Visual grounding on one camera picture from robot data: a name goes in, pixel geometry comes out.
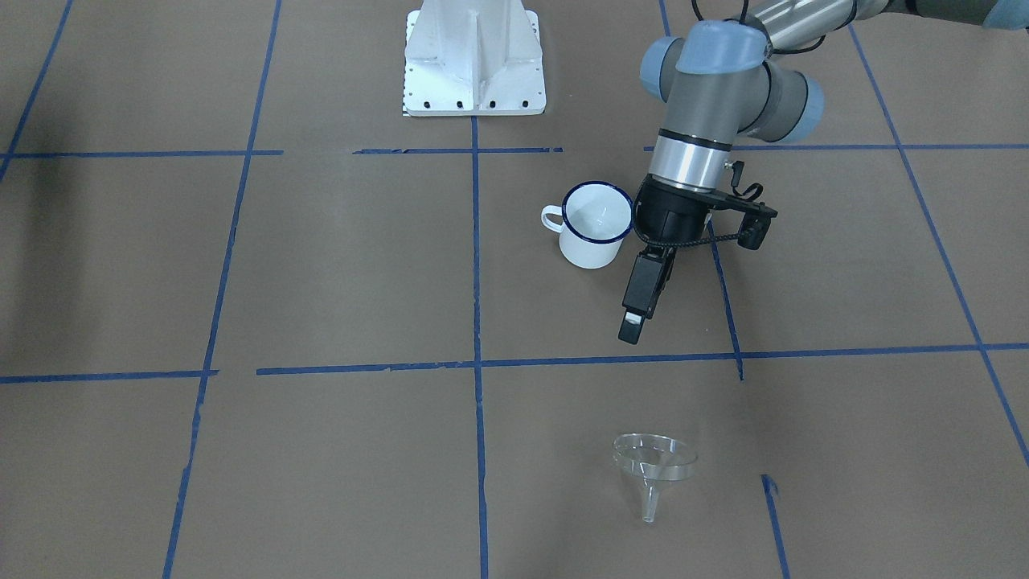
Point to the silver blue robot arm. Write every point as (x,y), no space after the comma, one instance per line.
(719,83)

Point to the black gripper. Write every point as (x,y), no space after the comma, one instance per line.
(671,217)

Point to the clear plastic funnel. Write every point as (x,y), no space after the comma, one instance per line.
(657,461)

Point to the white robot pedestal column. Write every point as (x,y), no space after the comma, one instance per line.
(464,58)

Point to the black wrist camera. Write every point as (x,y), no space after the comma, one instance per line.
(756,217)

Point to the white enamel cup blue rim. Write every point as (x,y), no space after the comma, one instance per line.
(591,223)

